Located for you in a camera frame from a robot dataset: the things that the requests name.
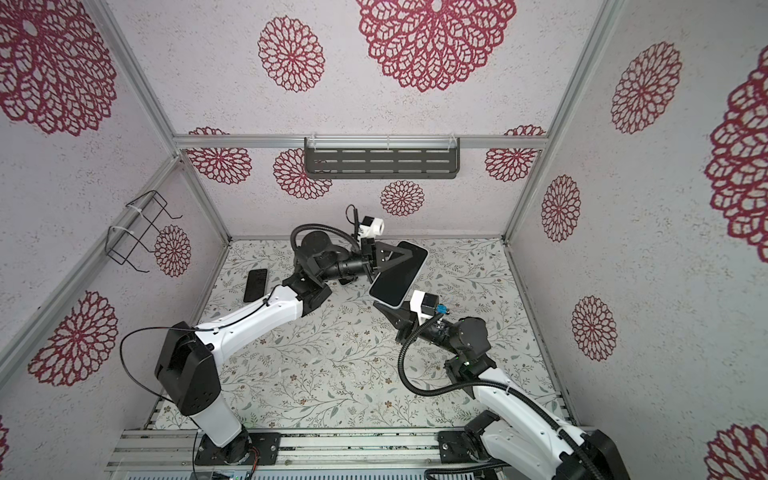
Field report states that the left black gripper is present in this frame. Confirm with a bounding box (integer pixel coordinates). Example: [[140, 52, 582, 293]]
[[320, 238, 413, 286]]

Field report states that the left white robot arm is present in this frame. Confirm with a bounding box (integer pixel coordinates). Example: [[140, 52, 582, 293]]
[[154, 223, 428, 462]]

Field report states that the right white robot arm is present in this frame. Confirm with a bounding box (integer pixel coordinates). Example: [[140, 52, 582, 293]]
[[374, 302, 629, 479]]

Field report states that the black phone far left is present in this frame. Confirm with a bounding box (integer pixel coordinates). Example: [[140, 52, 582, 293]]
[[243, 268, 269, 303]]

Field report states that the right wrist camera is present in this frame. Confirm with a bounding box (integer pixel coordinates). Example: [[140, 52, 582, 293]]
[[408, 290, 449, 324]]

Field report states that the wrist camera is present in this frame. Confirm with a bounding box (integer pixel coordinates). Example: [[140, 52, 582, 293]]
[[357, 216, 385, 239], [408, 290, 449, 324]]

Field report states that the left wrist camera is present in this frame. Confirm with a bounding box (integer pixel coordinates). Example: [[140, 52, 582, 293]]
[[357, 216, 385, 239]]

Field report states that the grey slotted wall shelf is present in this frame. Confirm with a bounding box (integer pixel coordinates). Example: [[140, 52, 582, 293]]
[[303, 137, 461, 180]]

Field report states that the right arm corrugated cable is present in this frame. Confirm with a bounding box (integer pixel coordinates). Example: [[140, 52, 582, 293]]
[[397, 311, 607, 480]]

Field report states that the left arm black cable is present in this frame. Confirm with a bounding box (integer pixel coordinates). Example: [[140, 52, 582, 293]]
[[118, 203, 361, 480]]

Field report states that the black wire wall basket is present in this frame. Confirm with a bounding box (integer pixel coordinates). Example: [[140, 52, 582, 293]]
[[103, 189, 182, 274]]

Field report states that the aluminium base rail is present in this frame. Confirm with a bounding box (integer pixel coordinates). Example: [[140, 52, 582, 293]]
[[104, 427, 474, 477]]

